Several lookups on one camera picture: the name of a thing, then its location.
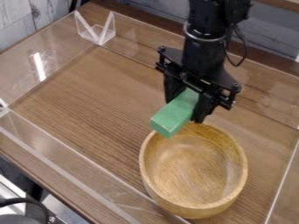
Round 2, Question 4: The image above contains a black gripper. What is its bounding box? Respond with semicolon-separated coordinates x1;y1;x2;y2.
155;24;243;123

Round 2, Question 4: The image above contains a green rectangular block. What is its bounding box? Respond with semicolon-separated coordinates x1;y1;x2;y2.
149;88;199;138

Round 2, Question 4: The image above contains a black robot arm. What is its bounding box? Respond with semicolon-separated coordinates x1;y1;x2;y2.
153;0;251;126

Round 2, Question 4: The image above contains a brown wooden bowl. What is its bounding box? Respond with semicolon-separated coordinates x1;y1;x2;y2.
139;123;248;220

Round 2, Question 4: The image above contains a clear acrylic corner bracket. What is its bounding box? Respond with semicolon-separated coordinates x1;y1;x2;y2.
73;11;116;46

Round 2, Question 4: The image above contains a clear acrylic front wall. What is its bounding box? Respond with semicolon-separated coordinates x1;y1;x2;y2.
0;108;191;224

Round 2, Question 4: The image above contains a black cable bottom left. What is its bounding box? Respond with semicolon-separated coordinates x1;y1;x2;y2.
0;197;51;224

